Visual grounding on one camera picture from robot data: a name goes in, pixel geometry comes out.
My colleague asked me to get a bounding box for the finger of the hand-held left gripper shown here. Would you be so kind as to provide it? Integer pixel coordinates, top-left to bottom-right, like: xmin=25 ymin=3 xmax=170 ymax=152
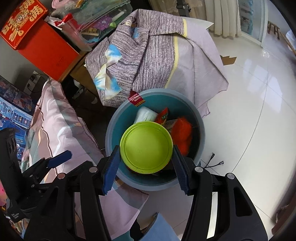
xmin=22 ymin=150 xmax=72 ymax=176

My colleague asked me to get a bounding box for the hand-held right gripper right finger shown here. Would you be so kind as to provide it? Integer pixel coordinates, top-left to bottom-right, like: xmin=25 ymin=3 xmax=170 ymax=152
xmin=172 ymin=145 xmax=269 ymax=241

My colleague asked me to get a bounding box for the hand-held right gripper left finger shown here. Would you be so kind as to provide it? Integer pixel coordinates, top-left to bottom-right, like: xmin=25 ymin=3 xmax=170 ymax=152
xmin=23 ymin=145 xmax=121 ymax=241

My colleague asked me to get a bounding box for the orange snack packet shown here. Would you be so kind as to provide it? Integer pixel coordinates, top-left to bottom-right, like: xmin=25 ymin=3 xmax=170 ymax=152
xmin=170 ymin=117 xmax=193 ymax=157

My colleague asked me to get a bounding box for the teal plastic bucket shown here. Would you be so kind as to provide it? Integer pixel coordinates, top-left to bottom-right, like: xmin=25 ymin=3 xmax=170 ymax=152
xmin=105 ymin=88 xmax=206 ymax=192

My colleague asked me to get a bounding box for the green plastic lid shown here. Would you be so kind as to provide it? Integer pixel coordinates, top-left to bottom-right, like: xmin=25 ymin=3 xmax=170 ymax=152
xmin=120 ymin=122 xmax=174 ymax=175

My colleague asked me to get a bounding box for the red candy wrapper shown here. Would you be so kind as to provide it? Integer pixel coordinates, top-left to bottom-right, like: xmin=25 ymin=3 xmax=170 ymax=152
xmin=154 ymin=107 xmax=169 ymax=126

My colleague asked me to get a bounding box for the white paper towel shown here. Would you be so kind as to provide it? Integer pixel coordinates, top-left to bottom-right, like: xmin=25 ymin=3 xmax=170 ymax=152
xmin=134 ymin=107 xmax=159 ymax=124

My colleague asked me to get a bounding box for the pink plaid quilt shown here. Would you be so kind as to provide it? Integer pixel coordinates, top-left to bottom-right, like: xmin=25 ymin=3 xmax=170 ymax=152
xmin=21 ymin=80 xmax=149 ymax=241

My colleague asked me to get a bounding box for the blue toy box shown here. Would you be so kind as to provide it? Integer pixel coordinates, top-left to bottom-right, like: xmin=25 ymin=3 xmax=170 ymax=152
xmin=0 ymin=75 xmax=34 ymax=139

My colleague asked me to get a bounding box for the red bucket label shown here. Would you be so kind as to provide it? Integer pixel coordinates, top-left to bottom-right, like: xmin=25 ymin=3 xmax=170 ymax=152
xmin=128 ymin=91 xmax=146 ymax=107

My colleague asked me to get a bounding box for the dark wooden cabinet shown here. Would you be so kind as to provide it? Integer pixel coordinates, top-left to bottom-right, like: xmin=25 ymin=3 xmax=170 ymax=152
xmin=57 ymin=35 xmax=111 ymax=109

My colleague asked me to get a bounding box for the orange box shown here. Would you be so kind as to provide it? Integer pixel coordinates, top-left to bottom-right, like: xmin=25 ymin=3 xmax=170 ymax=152
xmin=18 ymin=22 xmax=87 ymax=81

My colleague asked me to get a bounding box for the grey patterned cloth bundle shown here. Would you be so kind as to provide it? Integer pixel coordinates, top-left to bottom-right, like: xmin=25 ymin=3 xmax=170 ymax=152
xmin=85 ymin=9 xmax=228 ymax=117

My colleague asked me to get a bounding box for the cardboard scrap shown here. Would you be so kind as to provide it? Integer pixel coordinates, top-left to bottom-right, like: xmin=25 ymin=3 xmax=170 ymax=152
xmin=220 ymin=55 xmax=237 ymax=66

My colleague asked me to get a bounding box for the red gift box gold print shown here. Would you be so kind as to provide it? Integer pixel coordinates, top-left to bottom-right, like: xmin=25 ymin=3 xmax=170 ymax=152
xmin=0 ymin=0 xmax=49 ymax=50

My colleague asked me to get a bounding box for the clear plastic storage box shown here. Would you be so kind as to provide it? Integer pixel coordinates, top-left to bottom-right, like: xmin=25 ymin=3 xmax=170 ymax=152
xmin=47 ymin=0 xmax=133 ymax=51

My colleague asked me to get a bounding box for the black tripod stand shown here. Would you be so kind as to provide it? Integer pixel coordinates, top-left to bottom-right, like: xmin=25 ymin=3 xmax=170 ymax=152
xmin=174 ymin=0 xmax=193 ymax=18

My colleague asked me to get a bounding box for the beige curtain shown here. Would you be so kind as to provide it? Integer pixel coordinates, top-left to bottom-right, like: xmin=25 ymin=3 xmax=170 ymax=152
xmin=206 ymin=0 xmax=243 ymax=39

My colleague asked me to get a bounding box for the wooden stool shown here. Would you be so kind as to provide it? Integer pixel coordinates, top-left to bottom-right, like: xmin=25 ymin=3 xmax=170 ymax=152
xmin=268 ymin=20 xmax=281 ymax=40

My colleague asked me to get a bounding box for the black floor cable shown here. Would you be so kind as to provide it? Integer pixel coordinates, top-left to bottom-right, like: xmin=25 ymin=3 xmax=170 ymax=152
xmin=201 ymin=153 xmax=225 ymax=169

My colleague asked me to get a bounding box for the white wall socket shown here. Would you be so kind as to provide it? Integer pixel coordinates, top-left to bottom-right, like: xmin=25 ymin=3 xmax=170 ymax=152
xmin=24 ymin=71 xmax=50 ymax=93

